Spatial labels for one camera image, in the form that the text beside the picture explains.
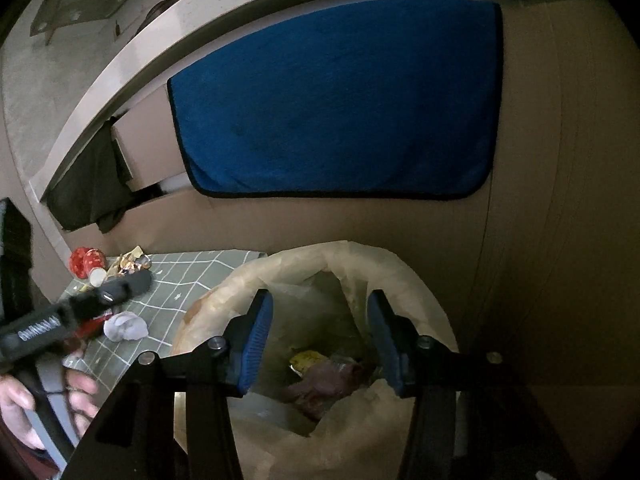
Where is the beige snack bag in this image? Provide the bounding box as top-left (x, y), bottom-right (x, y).
top-left (106, 246), bottom-right (152, 278)

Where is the white tissue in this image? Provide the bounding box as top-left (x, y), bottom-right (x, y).
top-left (103, 311), bottom-right (149, 342)

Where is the person's left hand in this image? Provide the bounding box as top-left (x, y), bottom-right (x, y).
top-left (0, 349), bottom-right (100, 453)

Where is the green checkered table mat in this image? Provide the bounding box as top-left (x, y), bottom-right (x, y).
top-left (64, 249), bottom-right (262, 391)

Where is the red paper cup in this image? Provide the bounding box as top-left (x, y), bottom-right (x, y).
top-left (68, 247), bottom-right (107, 287)

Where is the black cloth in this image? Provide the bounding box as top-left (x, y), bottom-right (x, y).
top-left (46, 118), bottom-right (134, 233)

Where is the cardboard panel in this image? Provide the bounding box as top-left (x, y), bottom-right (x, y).
top-left (113, 86), bottom-right (192, 194)

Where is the grey countertop ledge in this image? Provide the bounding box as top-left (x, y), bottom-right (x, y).
top-left (27, 0), bottom-right (547, 201)

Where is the blue towel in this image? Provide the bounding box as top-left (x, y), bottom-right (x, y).
top-left (167, 0), bottom-right (503, 202)

